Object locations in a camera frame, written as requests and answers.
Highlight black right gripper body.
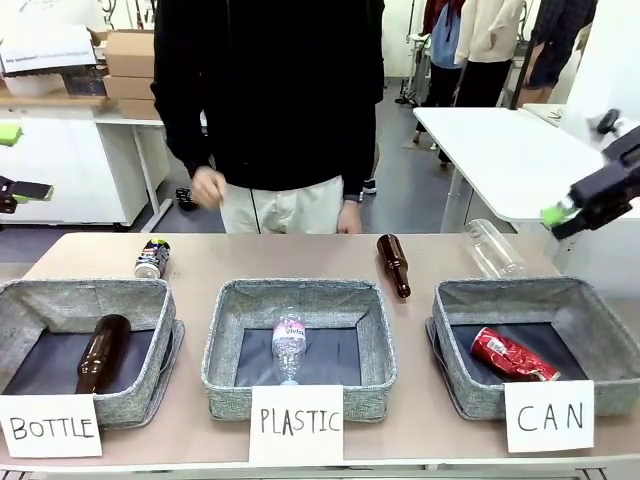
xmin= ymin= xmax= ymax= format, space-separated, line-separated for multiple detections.
xmin=570 ymin=126 xmax=640 ymax=224

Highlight person left forearm black sleeve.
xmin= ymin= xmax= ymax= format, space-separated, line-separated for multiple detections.
xmin=341 ymin=89 xmax=385 ymax=204

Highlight person right forearm black sleeve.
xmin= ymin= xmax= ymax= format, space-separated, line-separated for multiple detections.
xmin=151 ymin=74 xmax=219 ymax=177

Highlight grey fabric basket can label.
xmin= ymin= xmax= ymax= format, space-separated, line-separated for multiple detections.
xmin=431 ymin=276 xmax=640 ymax=420

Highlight grey fabric basket bottle label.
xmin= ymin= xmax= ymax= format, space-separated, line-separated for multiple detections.
xmin=0 ymin=278 xmax=178 ymax=426

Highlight blue white drink can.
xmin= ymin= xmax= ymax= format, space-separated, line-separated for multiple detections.
xmin=133 ymin=238 xmax=173 ymax=281

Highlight crushed red can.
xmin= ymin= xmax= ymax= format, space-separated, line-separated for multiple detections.
xmin=471 ymin=326 xmax=561 ymax=384

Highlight paper sign CAN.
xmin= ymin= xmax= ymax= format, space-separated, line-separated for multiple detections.
xmin=503 ymin=379 xmax=596 ymax=454

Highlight grey fabric basket plastic label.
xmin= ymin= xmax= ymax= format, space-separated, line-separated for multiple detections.
xmin=200 ymin=277 xmax=399 ymax=422

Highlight person right hand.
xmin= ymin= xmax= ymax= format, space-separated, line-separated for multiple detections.
xmin=190 ymin=166 xmax=227 ymax=210

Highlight person left hand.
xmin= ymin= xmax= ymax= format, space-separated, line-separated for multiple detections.
xmin=336 ymin=199 xmax=363 ymax=236

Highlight white cabinet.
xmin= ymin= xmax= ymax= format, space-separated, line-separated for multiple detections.
xmin=0 ymin=106 xmax=137 ymax=230

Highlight clear plastic bottle without label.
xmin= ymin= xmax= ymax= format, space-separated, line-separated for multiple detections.
xmin=463 ymin=218 xmax=527 ymax=280

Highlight white side table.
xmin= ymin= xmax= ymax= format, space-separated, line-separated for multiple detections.
xmin=413 ymin=105 xmax=640 ymax=234

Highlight white printed box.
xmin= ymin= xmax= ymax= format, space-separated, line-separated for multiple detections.
xmin=0 ymin=23 xmax=98 ymax=80

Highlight dark crate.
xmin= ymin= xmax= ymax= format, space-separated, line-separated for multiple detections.
xmin=63 ymin=66 xmax=110 ymax=97

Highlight white desk with legs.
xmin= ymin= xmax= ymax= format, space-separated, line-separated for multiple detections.
xmin=94 ymin=110 xmax=175 ymax=235

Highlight flat cardboard box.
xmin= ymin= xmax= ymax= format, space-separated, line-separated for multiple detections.
xmin=116 ymin=97 xmax=165 ymax=122
xmin=101 ymin=74 xmax=156 ymax=102

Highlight large cardboard box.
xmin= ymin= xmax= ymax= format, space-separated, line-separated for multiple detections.
xmin=101 ymin=28 xmax=157 ymax=80

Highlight bystander in dark clothes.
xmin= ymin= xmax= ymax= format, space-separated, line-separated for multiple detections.
xmin=525 ymin=0 xmax=600 ymax=92

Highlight black object on floor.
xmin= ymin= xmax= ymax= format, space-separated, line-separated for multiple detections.
xmin=174 ymin=187 xmax=200 ymax=213

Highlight large brown glass bottle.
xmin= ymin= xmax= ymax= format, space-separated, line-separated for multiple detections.
xmin=75 ymin=313 xmax=133 ymax=396

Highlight bystander in white sweater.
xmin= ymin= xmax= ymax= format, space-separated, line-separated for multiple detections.
xmin=452 ymin=0 xmax=525 ymax=110

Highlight bystander in blue top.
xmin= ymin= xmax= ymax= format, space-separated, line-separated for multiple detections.
xmin=419 ymin=0 xmax=465 ymax=110

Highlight paper sign BOTTLE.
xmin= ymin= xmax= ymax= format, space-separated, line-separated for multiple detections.
xmin=0 ymin=393 xmax=104 ymax=459

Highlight person beige trousers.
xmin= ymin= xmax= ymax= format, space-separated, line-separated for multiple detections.
xmin=219 ymin=174 xmax=347 ymax=236

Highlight person torso black sweater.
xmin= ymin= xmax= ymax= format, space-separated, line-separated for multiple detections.
xmin=150 ymin=0 xmax=387 ymax=202

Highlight plastic bottle with pink label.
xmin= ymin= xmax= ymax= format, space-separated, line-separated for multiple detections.
xmin=270 ymin=308 xmax=308 ymax=388

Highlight paper sign PLASTIC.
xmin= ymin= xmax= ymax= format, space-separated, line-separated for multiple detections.
xmin=248 ymin=384 xmax=345 ymax=463

